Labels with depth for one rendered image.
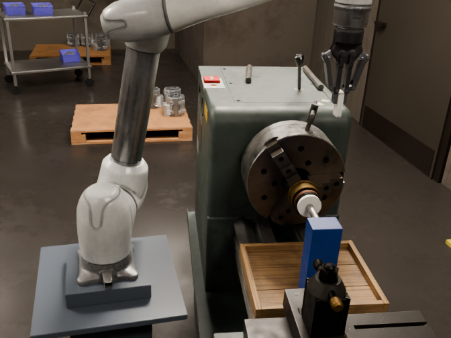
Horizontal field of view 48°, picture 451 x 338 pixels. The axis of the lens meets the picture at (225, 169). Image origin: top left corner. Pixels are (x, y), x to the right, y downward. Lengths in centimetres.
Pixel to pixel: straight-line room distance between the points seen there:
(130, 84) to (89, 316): 69
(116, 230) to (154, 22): 61
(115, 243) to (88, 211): 12
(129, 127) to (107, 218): 29
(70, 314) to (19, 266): 158
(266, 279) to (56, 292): 65
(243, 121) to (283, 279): 52
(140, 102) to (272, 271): 64
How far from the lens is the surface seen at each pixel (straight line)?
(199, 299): 195
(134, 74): 155
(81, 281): 162
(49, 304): 167
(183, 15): 133
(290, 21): 638
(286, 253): 161
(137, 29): 135
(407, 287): 311
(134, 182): 167
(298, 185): 151
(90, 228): 154
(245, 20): 620
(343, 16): 133
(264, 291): 146
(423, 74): 449
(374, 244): 341
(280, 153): 151
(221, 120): 166
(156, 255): 181
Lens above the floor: 180
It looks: 26 degrees down
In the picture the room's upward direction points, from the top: 3 degrees clockwise
